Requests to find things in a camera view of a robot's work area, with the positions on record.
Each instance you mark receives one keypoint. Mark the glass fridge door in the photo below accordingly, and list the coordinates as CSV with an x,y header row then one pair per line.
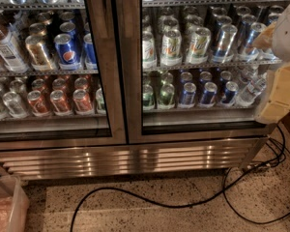
x,y
36,108
215,114

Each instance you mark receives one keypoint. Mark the diet dew can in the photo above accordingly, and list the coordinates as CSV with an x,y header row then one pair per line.
x,y
199,41
171,48

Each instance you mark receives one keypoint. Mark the steel fridge base grille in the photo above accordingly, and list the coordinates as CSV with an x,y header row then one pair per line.
x,y
77,162

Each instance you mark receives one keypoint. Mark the brown tea bottle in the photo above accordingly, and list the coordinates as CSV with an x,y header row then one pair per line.
x,y
13,54

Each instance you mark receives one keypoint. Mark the front diet dew can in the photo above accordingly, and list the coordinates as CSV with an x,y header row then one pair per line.
x,y
171,48

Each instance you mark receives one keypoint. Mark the red soda can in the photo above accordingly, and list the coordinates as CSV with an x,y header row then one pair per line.
x,y
82,102

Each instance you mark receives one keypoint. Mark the blue pepsi can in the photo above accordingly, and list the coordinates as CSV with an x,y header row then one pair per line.
x,y
68,53

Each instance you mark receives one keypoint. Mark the blue soda can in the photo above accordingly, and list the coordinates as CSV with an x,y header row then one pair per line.
x,y
187,97

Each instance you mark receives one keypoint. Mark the clear plastic bin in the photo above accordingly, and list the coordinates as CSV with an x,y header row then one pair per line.
x,y
14,204

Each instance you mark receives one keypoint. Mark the silver blue can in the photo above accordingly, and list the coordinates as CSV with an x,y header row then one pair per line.
x,y
223,43

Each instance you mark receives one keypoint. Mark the clear water bottle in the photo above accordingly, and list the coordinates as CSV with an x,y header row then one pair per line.
x,y
252,91

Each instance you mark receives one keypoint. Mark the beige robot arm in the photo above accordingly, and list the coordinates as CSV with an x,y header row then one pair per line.
x,y
277,37

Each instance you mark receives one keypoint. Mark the gold soda can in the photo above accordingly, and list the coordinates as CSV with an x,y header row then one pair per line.
x,y
41,58

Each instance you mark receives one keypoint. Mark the green soda can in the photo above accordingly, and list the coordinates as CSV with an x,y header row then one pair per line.
x,y
166,96

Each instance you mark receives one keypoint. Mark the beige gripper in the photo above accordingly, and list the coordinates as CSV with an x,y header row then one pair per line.
x,y
287,36

